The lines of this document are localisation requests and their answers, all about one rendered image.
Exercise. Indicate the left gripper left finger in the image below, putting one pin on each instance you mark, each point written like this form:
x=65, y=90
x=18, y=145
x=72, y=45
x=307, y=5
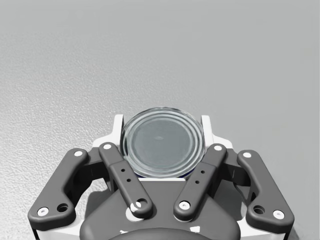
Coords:
x=127, y=180

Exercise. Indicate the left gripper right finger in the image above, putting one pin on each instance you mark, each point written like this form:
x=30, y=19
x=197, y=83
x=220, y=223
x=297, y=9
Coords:
x=197, y=182

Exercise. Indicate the blue can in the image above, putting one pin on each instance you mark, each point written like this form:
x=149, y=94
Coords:
x=161, y=140

